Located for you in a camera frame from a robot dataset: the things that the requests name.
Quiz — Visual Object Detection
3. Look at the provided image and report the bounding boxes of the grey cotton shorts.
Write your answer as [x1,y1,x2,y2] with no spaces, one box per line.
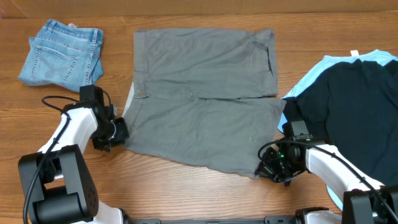
[123,28,285,178]

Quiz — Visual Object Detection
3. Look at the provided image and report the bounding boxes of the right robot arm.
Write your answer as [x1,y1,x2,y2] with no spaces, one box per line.
[256,120,397,224]

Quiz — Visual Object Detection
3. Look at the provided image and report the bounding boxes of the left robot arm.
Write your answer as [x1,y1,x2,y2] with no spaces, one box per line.
[18,85,132,224]

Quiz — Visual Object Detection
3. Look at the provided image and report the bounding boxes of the folded blue denim jeans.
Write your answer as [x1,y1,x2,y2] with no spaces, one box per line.
[18,19,104,92]

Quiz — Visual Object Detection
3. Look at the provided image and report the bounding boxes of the light blue t-shirt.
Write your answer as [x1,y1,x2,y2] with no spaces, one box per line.
[276,49,398,211]

